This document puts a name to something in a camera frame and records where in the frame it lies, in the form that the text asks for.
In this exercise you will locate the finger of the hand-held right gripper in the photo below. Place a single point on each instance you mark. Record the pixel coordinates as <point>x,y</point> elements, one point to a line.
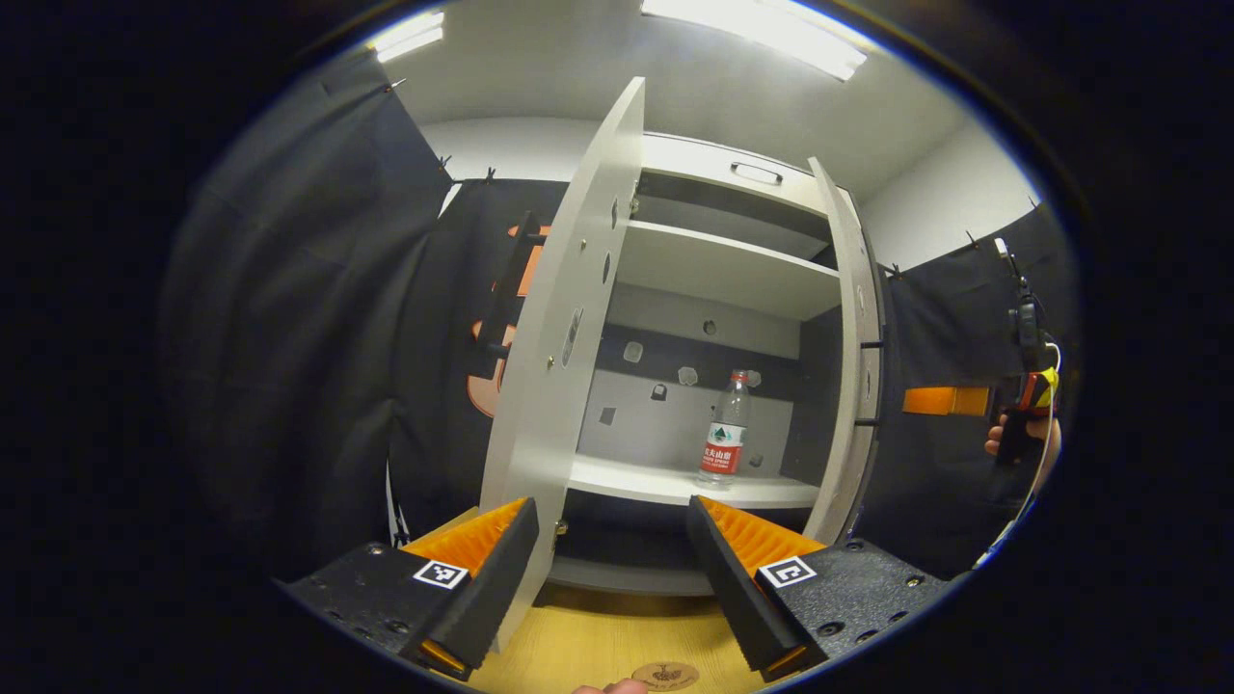
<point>945,401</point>

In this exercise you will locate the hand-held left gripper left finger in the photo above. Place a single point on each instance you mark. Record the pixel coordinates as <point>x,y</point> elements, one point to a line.
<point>482,588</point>

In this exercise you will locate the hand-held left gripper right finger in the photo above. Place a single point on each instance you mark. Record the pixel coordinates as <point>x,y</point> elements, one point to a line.
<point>733,588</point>

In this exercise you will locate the white cabinet door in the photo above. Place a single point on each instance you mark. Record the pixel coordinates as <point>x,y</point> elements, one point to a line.
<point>549,405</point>
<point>848,386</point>

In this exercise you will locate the clear water bottle red label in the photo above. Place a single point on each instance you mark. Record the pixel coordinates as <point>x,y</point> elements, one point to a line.
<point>725,443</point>

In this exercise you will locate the round brown coaster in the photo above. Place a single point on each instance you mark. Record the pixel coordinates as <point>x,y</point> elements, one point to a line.
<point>665,675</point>

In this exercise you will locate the white and grey cabinet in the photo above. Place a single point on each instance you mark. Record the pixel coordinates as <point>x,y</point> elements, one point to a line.
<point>656,424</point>

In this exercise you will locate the white cabinet shelf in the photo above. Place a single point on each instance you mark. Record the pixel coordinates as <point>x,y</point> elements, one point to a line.
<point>723,270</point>

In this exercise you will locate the white cabinet drawer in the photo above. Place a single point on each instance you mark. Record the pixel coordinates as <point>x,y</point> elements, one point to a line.
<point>694,169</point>

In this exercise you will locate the long ceiling light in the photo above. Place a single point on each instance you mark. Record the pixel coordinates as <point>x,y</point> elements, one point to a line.
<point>762,34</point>

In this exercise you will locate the short ceiling light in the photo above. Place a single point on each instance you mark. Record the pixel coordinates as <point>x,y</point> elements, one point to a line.
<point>410,37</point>

